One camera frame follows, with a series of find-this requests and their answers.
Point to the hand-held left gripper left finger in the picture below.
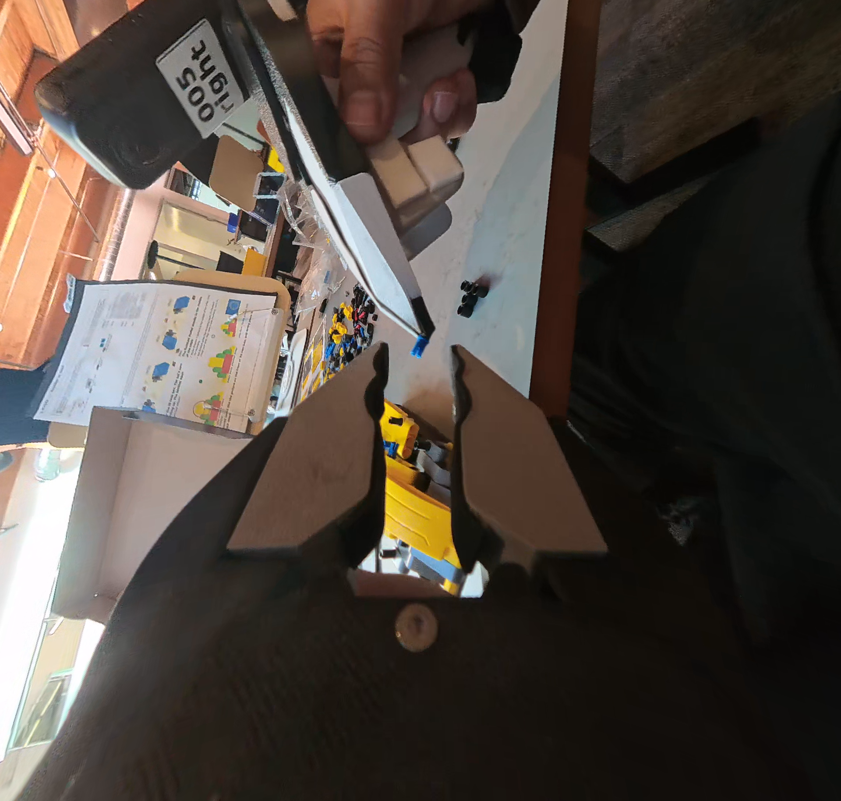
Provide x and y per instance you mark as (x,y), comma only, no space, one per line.
(309,479)

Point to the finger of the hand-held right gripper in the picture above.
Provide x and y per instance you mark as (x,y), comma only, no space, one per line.
(375,242)

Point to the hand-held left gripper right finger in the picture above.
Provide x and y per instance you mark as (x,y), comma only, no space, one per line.
(526,479)

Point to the pile of small building parts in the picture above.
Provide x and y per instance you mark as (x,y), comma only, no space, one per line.
(348,328)

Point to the yellow toy vehicle model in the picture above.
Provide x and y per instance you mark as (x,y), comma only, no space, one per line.
(421,499)

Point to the black multi-hole connector piece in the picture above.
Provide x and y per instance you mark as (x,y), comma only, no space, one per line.
(473,296)

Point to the grey desk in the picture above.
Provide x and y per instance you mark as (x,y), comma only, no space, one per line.
(513,196)

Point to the person's right hand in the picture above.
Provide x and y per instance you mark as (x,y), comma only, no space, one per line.
(381,39)

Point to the crumpled clear plastic bag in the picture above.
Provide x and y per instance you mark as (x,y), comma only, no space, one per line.
(309,242)

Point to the blue connector pin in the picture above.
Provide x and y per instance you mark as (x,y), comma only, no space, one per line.
(419,346)

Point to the blue cardboard box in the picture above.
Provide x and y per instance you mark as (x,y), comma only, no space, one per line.
(145,486)

